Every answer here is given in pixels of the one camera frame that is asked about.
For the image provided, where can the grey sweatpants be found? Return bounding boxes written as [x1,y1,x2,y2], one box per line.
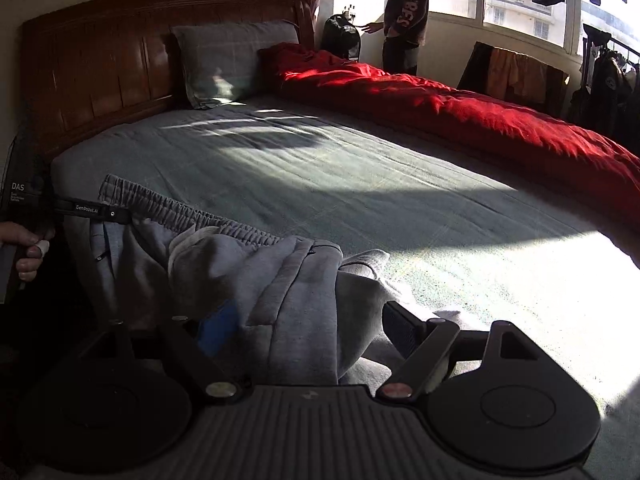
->
[89,175,409,388]

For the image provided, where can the rack with orange clothes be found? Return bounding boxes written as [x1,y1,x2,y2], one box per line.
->
[457,41,570,118]

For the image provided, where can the person's left hand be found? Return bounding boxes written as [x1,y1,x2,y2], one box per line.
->
[0,222,55,282]

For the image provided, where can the green plaid bed blanket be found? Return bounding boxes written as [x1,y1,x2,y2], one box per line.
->
[52,99,639,479]

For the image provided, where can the brown wooden headboard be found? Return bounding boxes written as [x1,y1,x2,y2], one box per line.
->
[18,0,314,158]

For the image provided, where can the red duvet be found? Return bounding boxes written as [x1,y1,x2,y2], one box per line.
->
[258,42,639,229]

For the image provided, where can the grey plaid pillow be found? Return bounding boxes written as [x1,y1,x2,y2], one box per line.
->
[172,21,298,110]

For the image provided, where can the dark jackets on rack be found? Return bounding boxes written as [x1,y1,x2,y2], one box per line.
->
[567,24,639,138]

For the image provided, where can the black backpack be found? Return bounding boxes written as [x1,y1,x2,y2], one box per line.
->
[320,4,361,61]

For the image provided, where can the person in dark hoodie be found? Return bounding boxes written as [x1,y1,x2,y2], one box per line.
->
[361,0,430,76]

